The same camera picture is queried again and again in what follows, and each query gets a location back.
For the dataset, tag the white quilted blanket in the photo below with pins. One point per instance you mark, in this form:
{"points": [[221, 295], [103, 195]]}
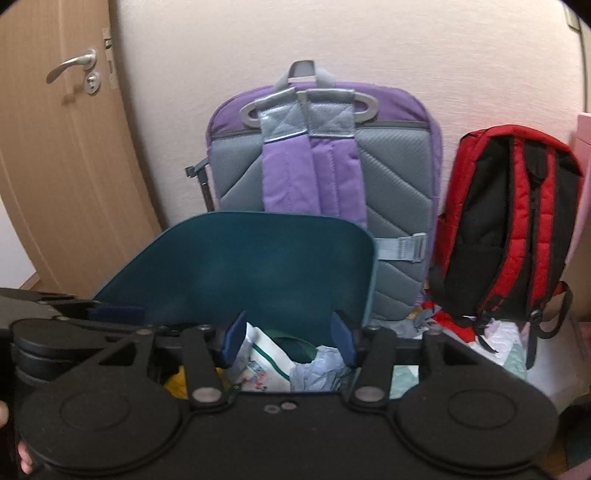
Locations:
{"points": [[508, 346]]}

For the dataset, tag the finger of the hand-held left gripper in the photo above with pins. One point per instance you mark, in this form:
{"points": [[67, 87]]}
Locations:
{"points": [[115, 314]]}

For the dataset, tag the red and black backpack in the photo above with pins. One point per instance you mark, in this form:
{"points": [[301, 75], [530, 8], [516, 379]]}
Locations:
{"points": [[485, 221]]}

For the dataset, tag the purple and grey backpack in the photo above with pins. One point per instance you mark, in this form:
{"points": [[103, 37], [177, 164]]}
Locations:
{"points": [[286, 175]]}

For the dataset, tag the teal trash bin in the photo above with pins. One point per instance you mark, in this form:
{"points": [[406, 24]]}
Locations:
{"points": [[231, 272]]}

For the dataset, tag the person's left hand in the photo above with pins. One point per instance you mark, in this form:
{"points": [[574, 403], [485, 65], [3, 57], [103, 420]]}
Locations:
{"points": [[24, 459]]}

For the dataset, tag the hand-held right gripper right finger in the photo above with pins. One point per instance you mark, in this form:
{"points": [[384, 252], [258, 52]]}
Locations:
{"points": [[344, 337]]}

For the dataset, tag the yellow wrapper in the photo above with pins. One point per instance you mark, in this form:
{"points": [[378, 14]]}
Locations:
{"points": [[178, 383]]}

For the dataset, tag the silver door lock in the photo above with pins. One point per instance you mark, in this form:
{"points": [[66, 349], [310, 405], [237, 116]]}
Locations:
{"points": [[93, 83]]}

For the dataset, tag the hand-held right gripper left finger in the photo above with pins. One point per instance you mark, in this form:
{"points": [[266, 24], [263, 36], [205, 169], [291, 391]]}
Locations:
{"points": [[233, 339]]}

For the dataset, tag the red and white cloth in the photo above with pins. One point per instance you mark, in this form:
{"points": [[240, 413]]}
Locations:
{"points": [[455, 323]]}

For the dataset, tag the blue-grey crumpled wrapper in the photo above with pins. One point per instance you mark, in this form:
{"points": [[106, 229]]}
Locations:
{"points": [[318, 369]]}

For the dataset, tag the dark green wrapper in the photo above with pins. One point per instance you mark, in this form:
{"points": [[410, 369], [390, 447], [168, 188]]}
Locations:
{"points": [[300, 348]]}

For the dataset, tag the beige wooden door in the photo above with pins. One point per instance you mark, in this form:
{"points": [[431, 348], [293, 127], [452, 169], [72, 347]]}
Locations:
{"points": [[55, 184]]}

